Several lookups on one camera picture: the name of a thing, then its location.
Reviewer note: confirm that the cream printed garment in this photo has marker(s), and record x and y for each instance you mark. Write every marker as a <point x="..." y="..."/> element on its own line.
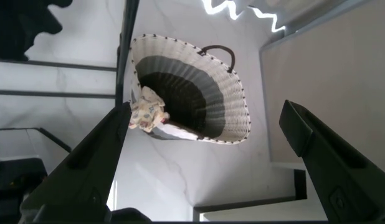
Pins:
<point x="147" y="110"/>

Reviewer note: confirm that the white curtain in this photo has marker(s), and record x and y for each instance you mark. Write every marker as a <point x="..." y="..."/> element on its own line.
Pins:
<point x="289" y="6"/>

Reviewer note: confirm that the white laundry basket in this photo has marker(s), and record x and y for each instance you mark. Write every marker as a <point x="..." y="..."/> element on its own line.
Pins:
<point x="230" y="102"/>

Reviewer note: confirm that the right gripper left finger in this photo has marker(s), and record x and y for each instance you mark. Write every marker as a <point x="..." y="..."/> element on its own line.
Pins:
<point x="86" y="174"/>

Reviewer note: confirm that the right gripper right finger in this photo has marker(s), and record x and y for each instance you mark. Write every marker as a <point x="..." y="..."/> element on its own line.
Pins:
<point x="335" y="174"/>

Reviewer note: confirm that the black garment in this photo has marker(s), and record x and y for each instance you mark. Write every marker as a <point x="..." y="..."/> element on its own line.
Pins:
<point x="18" y="28"/>

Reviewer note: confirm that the black clothes rack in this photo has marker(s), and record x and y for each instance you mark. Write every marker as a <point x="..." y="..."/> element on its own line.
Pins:
<point x="127" y="37"/>

